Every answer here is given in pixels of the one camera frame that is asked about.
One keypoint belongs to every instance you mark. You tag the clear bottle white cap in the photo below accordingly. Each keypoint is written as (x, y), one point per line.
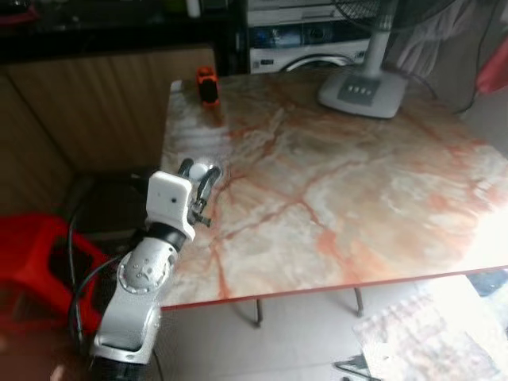
(198, 171)

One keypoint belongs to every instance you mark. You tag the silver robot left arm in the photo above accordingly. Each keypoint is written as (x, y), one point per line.
(139, 274)

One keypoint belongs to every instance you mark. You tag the dark metal table leg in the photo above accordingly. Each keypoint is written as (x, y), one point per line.
(359, 302)
(258, 311)

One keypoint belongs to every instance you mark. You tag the marble pattern floor slab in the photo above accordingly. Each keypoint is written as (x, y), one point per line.
(432, 337)

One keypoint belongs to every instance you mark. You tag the orange black device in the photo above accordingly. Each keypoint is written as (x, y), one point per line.
(207, 83)

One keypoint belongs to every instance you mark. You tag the wooden cabinet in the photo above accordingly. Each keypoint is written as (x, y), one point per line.
(95, 111)

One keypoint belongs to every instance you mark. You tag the small white bottle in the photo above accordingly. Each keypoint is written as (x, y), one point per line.
(194, 6)

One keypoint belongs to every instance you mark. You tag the red plastic stool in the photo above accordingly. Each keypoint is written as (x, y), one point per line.
(32, 262)

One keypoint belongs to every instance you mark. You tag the white washing machine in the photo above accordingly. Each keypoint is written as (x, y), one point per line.
(305, 40)

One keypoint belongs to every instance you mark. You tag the grey standing fan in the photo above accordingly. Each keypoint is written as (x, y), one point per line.
(361, 91)

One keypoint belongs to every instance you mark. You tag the red cloth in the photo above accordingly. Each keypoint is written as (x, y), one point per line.
(494, 67)

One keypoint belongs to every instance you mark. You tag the grey hanging cloth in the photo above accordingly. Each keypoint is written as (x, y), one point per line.
(429, 40)

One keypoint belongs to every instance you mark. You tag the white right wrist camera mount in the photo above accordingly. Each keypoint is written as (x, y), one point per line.
(381, 365)

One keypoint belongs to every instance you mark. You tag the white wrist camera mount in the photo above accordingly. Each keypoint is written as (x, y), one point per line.
(381, 365)
(169, 202)

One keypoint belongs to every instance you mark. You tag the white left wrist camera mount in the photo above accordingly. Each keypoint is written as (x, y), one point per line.
(169, 202)

